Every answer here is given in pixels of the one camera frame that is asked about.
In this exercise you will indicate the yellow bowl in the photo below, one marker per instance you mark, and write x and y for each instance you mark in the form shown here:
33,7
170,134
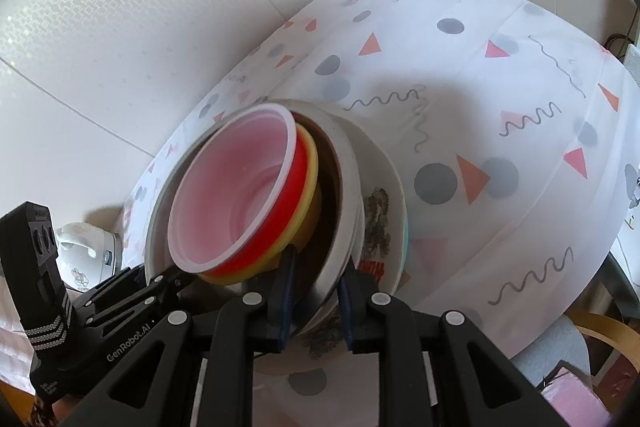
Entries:
312,177

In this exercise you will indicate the curved wooden frame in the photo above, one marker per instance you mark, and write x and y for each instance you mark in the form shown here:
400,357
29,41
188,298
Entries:
615,324

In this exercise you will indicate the large white patterned plate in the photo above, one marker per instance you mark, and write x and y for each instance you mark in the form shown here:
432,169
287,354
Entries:
380,227

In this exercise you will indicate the red plastic bowl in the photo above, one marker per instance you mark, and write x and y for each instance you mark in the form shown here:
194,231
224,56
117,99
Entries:
235,187

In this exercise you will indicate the white patterned tablecloth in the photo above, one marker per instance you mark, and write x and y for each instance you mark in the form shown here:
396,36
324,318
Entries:
500,107

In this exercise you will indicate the stainless steel bowl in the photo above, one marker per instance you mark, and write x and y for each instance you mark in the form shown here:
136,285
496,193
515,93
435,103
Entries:
345,207

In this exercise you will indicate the white appliance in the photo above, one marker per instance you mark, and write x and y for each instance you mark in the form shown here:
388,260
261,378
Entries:
632,62

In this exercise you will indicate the white ceramic kettle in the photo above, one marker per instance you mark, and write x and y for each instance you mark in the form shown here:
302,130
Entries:
80,247

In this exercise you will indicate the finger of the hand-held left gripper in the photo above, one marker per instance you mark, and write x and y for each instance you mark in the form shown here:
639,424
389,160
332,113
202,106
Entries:
120,284
170,282

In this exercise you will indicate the white floral cloth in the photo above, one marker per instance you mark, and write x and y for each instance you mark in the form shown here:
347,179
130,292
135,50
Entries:
632,192

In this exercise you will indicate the pink box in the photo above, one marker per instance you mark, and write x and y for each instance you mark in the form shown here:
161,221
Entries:
575,402

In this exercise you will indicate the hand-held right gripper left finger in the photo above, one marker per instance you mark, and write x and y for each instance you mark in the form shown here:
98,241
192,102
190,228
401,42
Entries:
285,297

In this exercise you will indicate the pink striped cloth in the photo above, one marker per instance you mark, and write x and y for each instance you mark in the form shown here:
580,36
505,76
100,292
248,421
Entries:
15,357

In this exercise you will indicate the teal plate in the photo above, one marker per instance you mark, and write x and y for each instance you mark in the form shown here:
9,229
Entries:
407,237

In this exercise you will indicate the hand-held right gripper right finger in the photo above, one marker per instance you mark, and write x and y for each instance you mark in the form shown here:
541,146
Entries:
349,317

